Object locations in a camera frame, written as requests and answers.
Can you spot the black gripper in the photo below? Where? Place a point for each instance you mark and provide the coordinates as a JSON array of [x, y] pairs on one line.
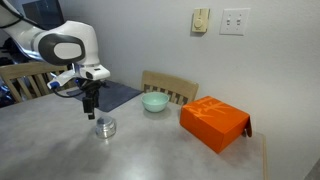
[[91, 88]]

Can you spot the clear glass object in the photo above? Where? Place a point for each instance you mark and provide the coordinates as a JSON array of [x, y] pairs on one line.
[[106, 120]]

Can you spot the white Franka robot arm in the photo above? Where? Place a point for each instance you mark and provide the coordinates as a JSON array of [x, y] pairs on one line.
[[66, 46]]

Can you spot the silver round tin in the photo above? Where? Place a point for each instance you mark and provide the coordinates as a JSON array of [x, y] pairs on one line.
[[106, 131]]

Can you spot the dark blue cloth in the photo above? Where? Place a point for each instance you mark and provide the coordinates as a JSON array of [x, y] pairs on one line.
[[120, 95]]

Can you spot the mint green bowl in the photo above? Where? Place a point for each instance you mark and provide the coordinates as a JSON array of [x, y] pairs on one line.
[[155, 101]]

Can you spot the light wooden slatted chair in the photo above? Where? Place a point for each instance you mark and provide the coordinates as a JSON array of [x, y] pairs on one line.
[[170, 85], [23, 70]]

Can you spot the dark tall cabinet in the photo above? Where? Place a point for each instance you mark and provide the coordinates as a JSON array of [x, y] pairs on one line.
[[46, 10]]

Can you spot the orange cardboard box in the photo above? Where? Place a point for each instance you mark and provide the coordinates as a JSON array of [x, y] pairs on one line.
[[213, 123]]

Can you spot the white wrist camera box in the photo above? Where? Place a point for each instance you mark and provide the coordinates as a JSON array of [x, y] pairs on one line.
[[61, 80]]

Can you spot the beige wall thermostat dial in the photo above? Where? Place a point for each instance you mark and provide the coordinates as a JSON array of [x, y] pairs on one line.
[[200, 20]]

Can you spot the white double light switch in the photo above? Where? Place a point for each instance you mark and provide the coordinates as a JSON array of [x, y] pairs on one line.
[[234, 21]]

